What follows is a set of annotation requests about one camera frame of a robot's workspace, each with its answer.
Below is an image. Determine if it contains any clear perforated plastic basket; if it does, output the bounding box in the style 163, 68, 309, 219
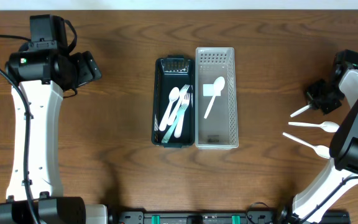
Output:
195, 47, 239, 150

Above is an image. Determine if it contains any white label in basket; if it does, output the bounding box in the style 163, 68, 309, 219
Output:
203, 84, 215, 96

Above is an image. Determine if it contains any pale green plastic fork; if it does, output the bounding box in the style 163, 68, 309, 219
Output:
162, 105, 188, 144

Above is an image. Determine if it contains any white plastic spoon bottom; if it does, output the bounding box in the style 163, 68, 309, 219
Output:
282, 133, 331, 159

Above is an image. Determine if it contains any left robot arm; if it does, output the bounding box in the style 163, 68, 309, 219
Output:
0, 14, 109, 223

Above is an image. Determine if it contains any white plastic spoon top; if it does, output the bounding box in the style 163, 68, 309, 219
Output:
204, 77, 225, 119

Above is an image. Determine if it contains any black perforated plastic basket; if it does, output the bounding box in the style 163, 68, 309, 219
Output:
151, 55, 196, 149

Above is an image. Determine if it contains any white plastic fork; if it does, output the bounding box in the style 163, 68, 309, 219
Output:
167, 85, 190, 126
174, 93, 190, 138

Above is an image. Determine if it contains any white plastic spoon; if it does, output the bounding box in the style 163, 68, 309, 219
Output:
290, 104, 312, 118
282, 133, 331, 159
288, 121, 339, 133
204, 77, 225, 119

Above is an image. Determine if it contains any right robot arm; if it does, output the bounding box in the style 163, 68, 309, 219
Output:
277, 49, 358, 223

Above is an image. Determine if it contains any cream plastic spoon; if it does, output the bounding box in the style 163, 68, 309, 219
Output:
159, 87, 180, 131

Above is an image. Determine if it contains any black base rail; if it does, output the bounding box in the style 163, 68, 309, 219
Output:
108, 210, 274, 224

